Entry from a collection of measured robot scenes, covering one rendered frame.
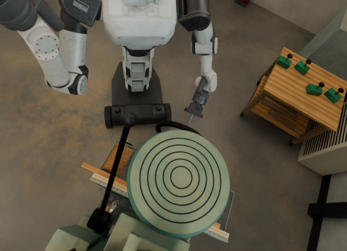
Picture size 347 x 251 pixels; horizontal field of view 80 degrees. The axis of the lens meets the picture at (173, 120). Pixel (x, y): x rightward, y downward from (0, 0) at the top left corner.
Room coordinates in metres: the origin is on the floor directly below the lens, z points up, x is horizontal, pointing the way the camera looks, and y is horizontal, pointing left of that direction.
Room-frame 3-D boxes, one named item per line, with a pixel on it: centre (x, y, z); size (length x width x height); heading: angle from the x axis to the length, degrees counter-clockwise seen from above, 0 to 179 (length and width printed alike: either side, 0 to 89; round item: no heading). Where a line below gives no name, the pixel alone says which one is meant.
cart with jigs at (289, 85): (1.38, -0.97, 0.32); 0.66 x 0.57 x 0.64; 78
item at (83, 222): (-0.11, 0.12, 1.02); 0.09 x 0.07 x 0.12; 87
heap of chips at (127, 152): (0.17, 0.17, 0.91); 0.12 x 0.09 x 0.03; 177
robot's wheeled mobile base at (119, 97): (0.96, 0.42, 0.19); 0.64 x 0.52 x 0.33; 27
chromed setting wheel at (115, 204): (-0.05, 0.09, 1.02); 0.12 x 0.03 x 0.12; 177
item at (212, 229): (0.05, -0.07, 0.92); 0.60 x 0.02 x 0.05; 87
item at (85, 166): (0.07, -0.02, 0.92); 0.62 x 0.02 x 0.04; 87
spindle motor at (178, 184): (0.07, -0.04, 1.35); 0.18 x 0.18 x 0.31
